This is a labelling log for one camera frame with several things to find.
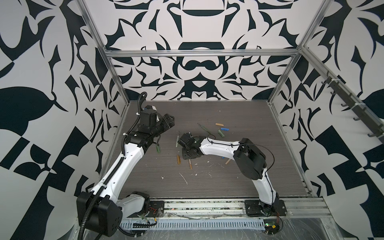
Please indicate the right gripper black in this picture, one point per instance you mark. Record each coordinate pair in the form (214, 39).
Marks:
(184, 156)

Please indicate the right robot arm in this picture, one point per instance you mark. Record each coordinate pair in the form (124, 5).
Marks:
(250, 160)

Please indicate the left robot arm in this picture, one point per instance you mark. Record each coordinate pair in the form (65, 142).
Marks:
(101, 210)

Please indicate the wall hook rack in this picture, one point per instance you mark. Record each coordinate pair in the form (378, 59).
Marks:
(354, 103)

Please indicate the green circuit board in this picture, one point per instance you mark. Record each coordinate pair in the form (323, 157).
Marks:
(272, 227)

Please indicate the dark green pen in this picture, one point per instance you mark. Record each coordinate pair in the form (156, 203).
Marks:
(204, 128)

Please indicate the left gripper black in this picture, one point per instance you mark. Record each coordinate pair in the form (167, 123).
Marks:
(165, 125)

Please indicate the light green pen cap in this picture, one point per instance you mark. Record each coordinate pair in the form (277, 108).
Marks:
(221, 133)

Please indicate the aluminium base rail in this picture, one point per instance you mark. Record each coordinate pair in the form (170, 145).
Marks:
(298, 207)

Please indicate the white cable duct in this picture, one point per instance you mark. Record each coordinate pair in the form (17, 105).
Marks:
(201, 224)

